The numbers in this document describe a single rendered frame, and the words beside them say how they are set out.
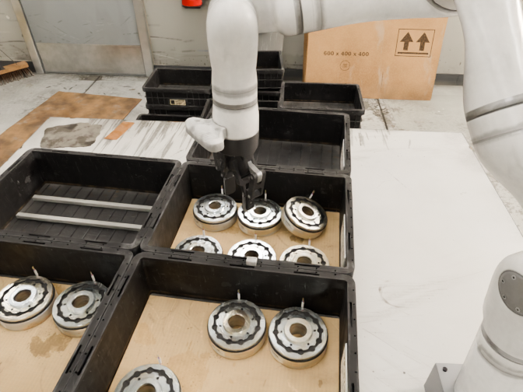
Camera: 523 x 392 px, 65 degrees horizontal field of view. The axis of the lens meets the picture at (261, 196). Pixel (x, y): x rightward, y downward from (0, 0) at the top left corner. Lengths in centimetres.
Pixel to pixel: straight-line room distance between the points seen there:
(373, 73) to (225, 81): 292
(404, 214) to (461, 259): 20
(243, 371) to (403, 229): 65
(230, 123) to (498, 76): 36
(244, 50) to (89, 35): 345
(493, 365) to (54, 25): 389
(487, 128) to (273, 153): 73
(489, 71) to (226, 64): 33
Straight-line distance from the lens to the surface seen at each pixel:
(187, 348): 78
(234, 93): 63
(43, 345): 86
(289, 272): 74
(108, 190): 114
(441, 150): 159
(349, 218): 85
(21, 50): 439
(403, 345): 97
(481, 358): 73
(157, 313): 83
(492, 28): 60
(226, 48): 59
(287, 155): 120
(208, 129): 65
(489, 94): 59
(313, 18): 60
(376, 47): 348
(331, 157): 121
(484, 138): 59
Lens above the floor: 149
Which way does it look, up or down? 39 degrees down
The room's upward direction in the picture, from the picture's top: straight up
